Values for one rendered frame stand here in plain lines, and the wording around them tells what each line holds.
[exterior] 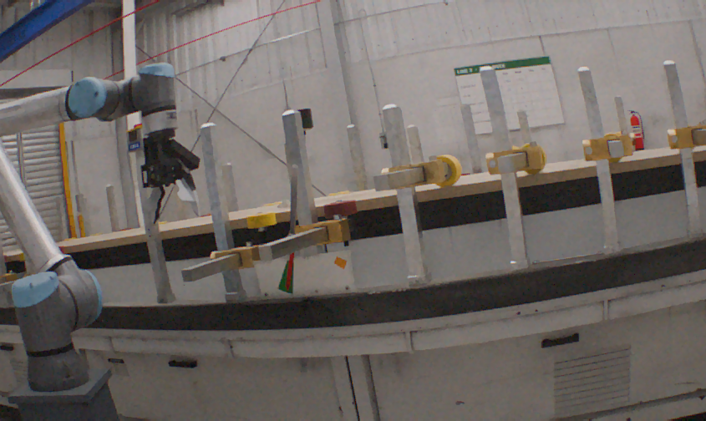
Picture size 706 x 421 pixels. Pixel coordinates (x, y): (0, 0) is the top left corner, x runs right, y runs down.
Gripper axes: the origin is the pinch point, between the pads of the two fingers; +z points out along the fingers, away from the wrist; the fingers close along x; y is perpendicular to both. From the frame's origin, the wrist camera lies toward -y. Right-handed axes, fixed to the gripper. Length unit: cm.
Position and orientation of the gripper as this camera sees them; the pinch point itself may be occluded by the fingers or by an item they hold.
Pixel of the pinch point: (177, 220)
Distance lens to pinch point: 156.7
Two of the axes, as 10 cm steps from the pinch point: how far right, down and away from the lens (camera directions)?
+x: 8.9, -1.2, -4.4
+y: -4.3, 1.2, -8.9
